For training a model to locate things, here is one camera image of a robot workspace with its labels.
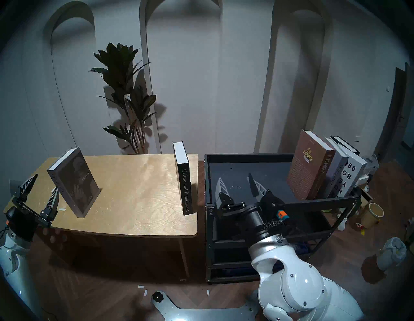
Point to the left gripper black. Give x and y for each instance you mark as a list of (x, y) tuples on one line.
[(24, 223)]

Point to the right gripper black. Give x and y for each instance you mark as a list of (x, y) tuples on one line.
[(255, 221)]

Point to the grey Special Issue book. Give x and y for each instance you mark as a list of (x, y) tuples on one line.
[(79, 184)]

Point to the black Crime and Punishment book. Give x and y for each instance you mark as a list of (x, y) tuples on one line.
[(184, 181)]

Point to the brown Homes book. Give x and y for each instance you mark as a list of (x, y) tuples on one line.
[(305, 168)]

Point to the grey Discontent book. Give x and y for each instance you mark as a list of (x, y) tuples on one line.
[(336, 171)]

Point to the white Designhotels Yearbook book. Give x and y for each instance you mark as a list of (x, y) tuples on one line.
[(351, 174)]

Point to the black Century book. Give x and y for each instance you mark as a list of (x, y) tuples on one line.
[(346, 144)]

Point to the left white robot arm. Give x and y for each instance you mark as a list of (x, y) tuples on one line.
[(14, 271)]

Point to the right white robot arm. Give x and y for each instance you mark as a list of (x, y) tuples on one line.
[(297, 284)]

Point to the black metal shelf cart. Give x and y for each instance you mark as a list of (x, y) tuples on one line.
[(275, 174)]

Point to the wooden display table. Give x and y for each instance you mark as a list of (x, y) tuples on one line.
[(139, 194)]

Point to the small white bottle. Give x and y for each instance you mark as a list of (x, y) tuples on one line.
[(343, 224)]

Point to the yellow bucket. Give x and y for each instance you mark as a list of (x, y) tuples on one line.
[(372, 215)]

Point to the tall green potted plant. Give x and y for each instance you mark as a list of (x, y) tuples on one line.
[(119, 68)]

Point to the white bagged trash bin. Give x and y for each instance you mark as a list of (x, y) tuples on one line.
[(392, 252)]

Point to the dark door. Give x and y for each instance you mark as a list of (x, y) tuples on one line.
[(397, 116)]

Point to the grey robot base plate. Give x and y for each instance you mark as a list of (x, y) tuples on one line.
[(200, 312)]

